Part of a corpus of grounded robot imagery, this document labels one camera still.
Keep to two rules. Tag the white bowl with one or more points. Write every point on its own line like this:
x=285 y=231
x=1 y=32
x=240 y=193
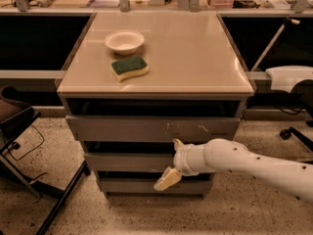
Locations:
x=124 y=42

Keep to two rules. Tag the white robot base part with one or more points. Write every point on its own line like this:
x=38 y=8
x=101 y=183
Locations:
x=285 y=78

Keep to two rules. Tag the grey drawer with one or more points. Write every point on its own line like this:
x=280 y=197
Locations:
x=128 y=162
x=152 y=129
x=142 y=183

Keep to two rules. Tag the grey drawer cabinet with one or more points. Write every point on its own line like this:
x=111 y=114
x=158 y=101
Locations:
x=194 y=72

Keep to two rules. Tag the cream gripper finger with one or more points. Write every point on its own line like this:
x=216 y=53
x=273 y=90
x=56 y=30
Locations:
x=177 y=143
x=170 y=177

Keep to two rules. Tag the grey top drawer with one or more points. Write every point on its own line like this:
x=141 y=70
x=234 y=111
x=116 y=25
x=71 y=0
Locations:
x=152 y=129

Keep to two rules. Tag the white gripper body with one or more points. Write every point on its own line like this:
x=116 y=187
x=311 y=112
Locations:
x=180 y=160

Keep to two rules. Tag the dark clutter on shelf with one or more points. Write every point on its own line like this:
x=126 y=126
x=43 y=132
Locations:
x=245 y=4

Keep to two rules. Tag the black office chair base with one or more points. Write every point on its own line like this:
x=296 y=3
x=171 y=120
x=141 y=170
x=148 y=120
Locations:
x=301 y=131

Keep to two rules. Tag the green yellow sponge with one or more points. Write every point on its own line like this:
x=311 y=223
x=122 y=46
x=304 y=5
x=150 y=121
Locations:
x=128 y=68

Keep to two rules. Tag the grey bottom drawer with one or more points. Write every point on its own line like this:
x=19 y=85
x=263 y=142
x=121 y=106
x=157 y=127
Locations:
x=142 y=183

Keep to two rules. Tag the purple booklet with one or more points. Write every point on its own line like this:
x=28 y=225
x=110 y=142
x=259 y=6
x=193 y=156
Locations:
x=103 y=3

